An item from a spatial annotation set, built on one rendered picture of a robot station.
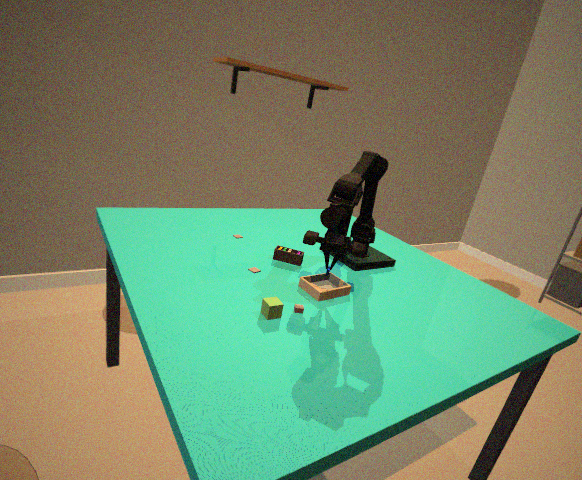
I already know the orange shallow tray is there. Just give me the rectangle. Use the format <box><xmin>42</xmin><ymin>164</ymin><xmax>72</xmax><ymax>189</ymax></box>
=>
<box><xmin>298</xmin><ymin>272</ymin><xmax>352</xmax><ymax>302</ymax></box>

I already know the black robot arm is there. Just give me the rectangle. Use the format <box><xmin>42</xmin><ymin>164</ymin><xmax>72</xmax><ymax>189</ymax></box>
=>
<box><xmin>320</xmin><ymin>151</ymin><xmax>389</xmax><ymax>257</ymax></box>

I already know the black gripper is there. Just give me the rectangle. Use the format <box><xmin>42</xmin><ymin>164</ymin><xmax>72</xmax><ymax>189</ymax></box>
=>
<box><xmin>303</xmin><ymin>224</ymin><xmax>366</xmax><ymax>270</ymax></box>

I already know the olive green cube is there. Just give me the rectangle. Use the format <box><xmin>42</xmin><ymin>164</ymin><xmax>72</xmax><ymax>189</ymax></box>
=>
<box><xmin>260</xmin><ymin>297</ymin><xmax>284</xmax><ymax>320</ymax></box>

